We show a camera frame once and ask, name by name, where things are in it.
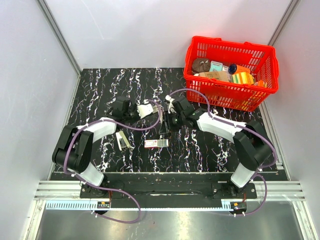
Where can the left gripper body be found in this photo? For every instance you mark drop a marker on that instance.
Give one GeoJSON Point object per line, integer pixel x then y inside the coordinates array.
{"type": "Point", "coordinates": [132, 115]}

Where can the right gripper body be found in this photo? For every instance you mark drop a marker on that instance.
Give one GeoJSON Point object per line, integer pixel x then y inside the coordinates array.
{"type": "Point", "coordinates": [174, 121]}

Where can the white stapler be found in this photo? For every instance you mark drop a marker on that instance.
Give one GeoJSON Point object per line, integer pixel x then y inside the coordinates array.
{"type": "Point", "coordinates": [122, 141]}

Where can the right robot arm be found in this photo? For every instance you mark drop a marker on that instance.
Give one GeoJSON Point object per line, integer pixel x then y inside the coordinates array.
{"type": "Point", "coordinates": [249, 138]}

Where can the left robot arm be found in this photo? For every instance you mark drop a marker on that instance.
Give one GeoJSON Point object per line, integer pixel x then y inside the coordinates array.
{"type": "Point", "coordinates": [73, 150]}

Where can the staple box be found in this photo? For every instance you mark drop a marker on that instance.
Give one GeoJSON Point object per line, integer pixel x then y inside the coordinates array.
{"type": "Point", "coordinates": [156, 143]}

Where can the brown round item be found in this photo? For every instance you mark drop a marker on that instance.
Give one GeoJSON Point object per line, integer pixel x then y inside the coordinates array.
{"type": "Point", "coordinates": [200, 65]}

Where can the cardboard box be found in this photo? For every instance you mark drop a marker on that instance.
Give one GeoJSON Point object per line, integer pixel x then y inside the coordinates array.
{"type": "Point", "coordinates": [218, 75]}

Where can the teal small box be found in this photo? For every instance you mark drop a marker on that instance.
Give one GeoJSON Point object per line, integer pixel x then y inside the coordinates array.
{"type": "Point", "coordinates": [216, 66]}

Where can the blue capped orange bottle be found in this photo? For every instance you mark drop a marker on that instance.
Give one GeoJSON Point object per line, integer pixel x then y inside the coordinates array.
{"type": "Point", "coordinates": [235, 69]}

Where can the green orange box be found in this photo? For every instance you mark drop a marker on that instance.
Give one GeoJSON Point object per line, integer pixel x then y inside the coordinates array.
{"type": "Point", "coordinates": [243, 78]}

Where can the red plastic basket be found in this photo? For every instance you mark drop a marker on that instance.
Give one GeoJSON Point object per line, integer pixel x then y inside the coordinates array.
{"type": "Point", "coordinates": [260, 59]}

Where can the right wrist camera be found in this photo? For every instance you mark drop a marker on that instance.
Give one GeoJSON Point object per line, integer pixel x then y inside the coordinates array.
{"type": "Point", "coordinates": [169, 102]}

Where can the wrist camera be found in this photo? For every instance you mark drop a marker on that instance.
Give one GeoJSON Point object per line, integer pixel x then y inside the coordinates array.
{"type": "Point", "coordinates": [146, 110]}
{"type": "Point", "coordinates": [169, 102]}

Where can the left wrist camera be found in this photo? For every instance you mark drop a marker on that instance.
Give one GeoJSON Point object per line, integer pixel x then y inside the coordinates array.
{"type": "Point", "coordinates": [146, 110]}

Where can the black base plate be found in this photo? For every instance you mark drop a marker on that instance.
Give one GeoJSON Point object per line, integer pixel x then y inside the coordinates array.
{"type": "Point", "coordinates": [167, 188]}

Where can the white cable duct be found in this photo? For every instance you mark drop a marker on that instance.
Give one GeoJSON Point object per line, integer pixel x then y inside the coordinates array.
{"type": "Point", "coordinates": [85, 205]}

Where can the aluminium rail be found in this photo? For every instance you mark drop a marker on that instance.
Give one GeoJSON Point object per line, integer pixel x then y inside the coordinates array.
{"type": "Point", "coordinates": [272, 190]}

